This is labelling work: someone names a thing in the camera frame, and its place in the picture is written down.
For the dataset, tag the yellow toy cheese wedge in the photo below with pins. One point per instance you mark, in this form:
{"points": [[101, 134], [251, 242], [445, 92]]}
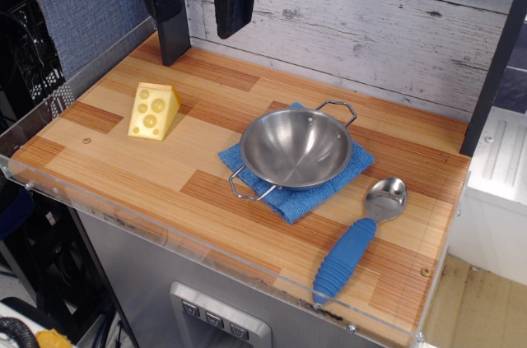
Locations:
{"points": [[154, 109]]}

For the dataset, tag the blue folded cloth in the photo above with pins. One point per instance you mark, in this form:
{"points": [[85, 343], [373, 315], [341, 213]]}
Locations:
{"points": [[291, 205]]}

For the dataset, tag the steel toy fridge cabinet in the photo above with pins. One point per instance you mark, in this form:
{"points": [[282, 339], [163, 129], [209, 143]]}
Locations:
{"points": [[272, 282]]}

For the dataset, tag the silver dispenser button panel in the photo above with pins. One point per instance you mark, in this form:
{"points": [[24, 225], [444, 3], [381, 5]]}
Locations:
{"points": [[208, 322]]}

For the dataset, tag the white appliance top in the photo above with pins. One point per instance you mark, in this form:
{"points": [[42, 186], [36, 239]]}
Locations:
{"points": [[489, 230]]}

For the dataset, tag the steel pot with handles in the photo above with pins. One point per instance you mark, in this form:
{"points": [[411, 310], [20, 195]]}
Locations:
{"points": [[297, 148]]}

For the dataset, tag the steel spoon blue handle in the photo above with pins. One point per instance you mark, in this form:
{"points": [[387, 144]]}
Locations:
{"points": [[385, 201]]}

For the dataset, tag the dark grey right post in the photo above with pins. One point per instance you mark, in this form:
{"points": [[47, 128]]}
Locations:
{"points": [[488, 93]]}

